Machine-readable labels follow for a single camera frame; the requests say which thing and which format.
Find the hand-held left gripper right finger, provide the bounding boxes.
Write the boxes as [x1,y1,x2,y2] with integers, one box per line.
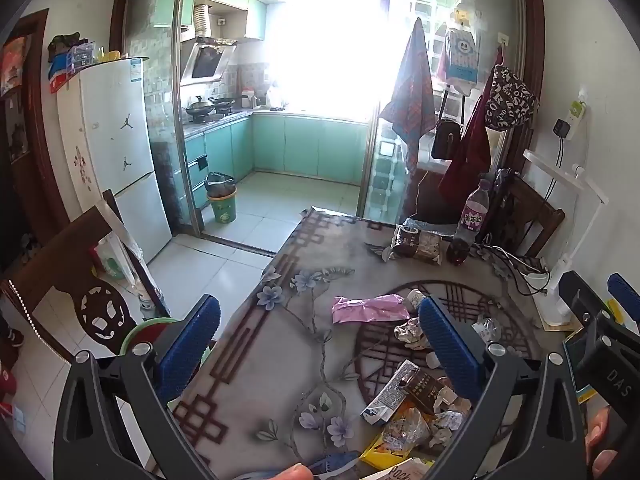
[419,295,587,480]

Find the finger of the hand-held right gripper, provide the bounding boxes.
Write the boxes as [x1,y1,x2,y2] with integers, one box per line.
[559,270,613,341]
[607,272,640,333]

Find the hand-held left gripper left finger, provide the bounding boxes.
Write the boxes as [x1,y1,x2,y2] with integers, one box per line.
[52,294,222,480]

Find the red basin green rim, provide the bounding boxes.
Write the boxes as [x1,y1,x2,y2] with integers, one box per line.
[117,317,173,356]

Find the pink wrapper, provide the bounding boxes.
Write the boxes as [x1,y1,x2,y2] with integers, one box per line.
[332,294,411,325]

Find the yellow medicine box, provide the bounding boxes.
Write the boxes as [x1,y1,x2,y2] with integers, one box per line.
[360,432,408,471]

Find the black shoulder bag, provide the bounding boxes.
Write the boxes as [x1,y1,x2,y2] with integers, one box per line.
[431,115,462,160]

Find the green trash bin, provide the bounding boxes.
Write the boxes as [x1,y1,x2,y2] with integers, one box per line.
[205,171,238,224]

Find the person's right hand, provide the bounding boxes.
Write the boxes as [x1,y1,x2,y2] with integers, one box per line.
[584,405,621,480]

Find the person's left hand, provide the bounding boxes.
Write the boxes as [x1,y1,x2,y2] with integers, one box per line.
[270,464,315,480]

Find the small clear plastic bottle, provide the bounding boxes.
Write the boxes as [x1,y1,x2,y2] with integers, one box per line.
[472,315,503,346]

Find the crumpled foil wrapper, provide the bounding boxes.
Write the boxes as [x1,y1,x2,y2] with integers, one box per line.
[395,317,426,350]

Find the white cup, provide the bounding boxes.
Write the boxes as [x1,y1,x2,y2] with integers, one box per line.
[522,271,550,293]

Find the brown packet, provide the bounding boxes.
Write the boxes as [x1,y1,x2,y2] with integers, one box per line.
[400,367,446,413]

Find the clear jug red label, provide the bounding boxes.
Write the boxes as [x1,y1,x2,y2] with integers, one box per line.
[139,292,161,321]

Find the crumpled white paper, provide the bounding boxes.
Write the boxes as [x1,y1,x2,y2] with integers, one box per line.
[431,390,473,443]

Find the blue white milk carton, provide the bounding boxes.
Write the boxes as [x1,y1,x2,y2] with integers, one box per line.
[361,360,418,426]

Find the clear plastic snack bag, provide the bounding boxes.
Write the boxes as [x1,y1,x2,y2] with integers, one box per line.
[382,407,431,453]

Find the dark snack bag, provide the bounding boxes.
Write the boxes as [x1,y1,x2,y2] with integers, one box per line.
[382,222,443,265]

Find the white jug green label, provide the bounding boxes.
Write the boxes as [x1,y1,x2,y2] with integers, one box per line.
[95,237,126,281]

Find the white desk lamp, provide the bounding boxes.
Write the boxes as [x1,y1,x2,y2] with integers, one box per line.
[522,149,608,331]

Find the white printed box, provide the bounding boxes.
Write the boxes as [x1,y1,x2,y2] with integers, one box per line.
[372,457,436,480]

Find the purple label plastic bottle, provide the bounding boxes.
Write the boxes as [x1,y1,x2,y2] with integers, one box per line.
[452,179,493,266]

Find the dark carved wooden chair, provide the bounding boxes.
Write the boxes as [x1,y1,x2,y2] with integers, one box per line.
[0,189,173,376]

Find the dark red garment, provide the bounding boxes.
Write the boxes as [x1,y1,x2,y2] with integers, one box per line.
[439,95,493,206]

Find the black white lettered bag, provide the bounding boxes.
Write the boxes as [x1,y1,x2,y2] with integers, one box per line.
[484,64,540,132]

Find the white refrigerator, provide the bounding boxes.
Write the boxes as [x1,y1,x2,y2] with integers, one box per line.
[56,57,173,266]

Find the teal base cabinets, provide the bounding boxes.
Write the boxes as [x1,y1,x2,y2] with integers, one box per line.
[184,112,371,211]

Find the wok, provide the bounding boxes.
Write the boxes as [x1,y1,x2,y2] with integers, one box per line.
[185,96,217,116]

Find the plaid cloth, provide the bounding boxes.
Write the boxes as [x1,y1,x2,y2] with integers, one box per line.
[378,17,436,171]

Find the blue white hanging bag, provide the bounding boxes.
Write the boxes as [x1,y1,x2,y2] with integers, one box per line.
[437,27,482,83]

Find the range hood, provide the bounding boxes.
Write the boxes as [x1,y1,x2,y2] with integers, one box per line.
[179,37,238,86]

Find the blue plastic drawer box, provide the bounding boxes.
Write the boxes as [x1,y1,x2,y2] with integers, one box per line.
[65,42,96,68]

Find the silver vent duct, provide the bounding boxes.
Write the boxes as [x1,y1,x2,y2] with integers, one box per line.
[192,4,213,38]

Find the teal wall cabinets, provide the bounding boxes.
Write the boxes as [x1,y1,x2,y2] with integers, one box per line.
[155,0,266,41]

